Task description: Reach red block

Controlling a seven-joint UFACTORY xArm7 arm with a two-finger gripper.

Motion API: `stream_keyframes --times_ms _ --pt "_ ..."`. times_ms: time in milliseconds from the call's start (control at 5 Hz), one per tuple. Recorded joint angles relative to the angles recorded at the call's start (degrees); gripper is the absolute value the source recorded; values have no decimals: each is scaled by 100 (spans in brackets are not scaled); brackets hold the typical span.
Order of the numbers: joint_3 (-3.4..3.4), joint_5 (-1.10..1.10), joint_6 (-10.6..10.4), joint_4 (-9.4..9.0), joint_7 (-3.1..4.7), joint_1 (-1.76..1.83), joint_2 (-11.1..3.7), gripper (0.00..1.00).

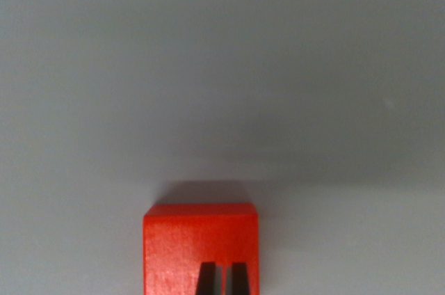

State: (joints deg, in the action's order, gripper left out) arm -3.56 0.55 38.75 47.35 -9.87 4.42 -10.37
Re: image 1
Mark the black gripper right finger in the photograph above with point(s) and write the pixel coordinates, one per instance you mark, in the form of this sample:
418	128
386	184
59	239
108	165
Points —
240	279

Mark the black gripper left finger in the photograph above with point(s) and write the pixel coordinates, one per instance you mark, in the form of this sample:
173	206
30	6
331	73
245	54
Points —
208	279

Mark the red wooden cube block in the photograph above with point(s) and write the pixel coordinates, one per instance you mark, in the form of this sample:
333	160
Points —
174	239

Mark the white plastic tray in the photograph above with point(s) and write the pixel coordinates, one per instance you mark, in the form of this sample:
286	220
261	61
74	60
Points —
243	65

